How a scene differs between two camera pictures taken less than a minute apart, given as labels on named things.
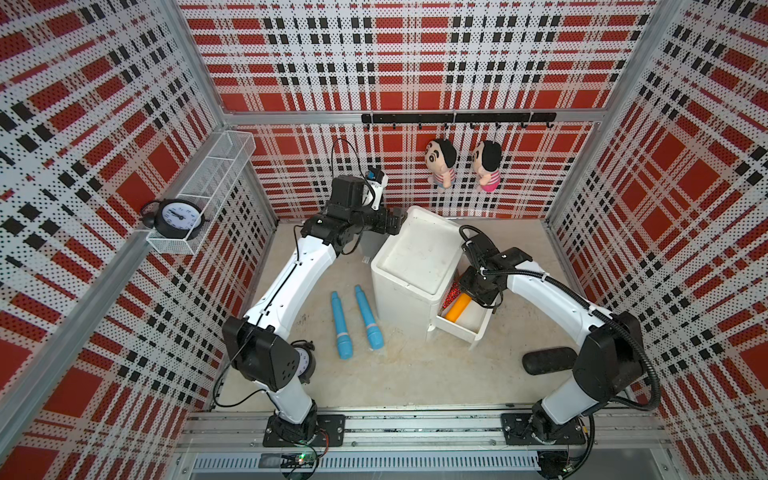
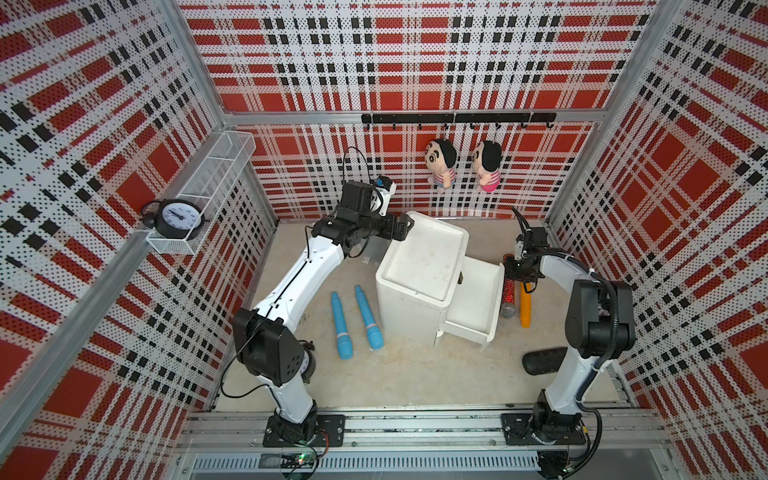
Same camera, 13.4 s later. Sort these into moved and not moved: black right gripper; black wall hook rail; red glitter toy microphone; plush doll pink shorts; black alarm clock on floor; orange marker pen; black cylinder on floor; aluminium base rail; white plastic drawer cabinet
Moved: black right gripper; red glitter toy microphone; orange marker pen
Not moved: black alarm clock on floor; plush doll pink shorts; black cylinder on floor; white plastic drawer cabinet; black wall hook rail; aluminium base rail
